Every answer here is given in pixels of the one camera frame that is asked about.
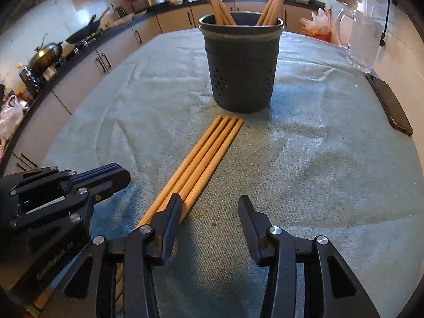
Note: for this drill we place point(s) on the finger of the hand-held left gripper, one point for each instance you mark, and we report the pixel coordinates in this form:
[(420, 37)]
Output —
[(96, 169), (109, 184)]

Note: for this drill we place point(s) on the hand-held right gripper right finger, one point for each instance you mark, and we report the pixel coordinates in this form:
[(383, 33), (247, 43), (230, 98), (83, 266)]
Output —
[(248, 222)]

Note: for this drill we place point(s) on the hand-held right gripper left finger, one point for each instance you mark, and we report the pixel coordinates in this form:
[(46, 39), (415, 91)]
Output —
[(172, 218)]

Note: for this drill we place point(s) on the long wooden chopstick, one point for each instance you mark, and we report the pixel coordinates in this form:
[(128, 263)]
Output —
[(200, 169), (182, 169), (191, 169), (209, 169)]

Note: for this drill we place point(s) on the grey perforated utensil holder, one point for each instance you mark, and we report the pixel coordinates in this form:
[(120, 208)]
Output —
[(241, 69)]

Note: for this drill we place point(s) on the grey-blue table cloth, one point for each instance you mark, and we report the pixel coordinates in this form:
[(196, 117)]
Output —
[(298, 172)]

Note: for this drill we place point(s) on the beige kitchen base cabinets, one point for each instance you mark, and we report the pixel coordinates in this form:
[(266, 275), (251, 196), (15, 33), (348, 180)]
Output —
[(79, 76)]

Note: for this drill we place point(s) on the white plastic bag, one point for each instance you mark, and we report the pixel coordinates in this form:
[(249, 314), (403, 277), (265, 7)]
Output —
[(10, 112)]

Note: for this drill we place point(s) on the steel wok with lid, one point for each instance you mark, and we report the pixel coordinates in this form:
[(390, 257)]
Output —
[(44, 56)]

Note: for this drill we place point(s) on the black frying pan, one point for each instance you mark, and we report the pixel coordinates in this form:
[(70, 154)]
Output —
[(82, 31)]

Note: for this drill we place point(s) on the black kitchen countertop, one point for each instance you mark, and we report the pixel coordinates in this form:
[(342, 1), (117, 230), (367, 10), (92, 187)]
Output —
[(165, 9)]

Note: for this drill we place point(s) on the smartphone in brown case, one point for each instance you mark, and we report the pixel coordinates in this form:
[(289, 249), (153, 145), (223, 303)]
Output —
[(391, 106)]

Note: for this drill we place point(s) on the pink and white plastic bags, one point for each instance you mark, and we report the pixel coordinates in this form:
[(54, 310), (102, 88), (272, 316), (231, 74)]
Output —
[(316, 23)]

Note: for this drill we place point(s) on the clear glass mug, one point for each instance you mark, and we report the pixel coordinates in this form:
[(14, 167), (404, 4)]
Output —
[(362, 43)]

